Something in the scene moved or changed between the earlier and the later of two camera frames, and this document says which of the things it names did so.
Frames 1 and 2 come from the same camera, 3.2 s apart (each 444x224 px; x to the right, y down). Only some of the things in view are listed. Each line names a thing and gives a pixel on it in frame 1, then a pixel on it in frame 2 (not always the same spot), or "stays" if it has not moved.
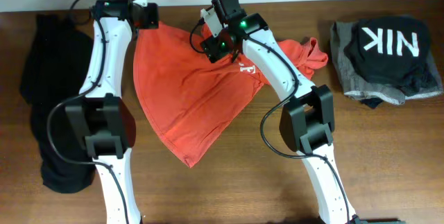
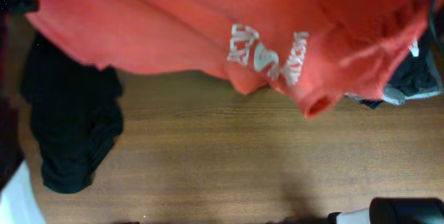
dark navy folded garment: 372,102 stays
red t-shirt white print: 193,93 → 315,39
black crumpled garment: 57,67 stays
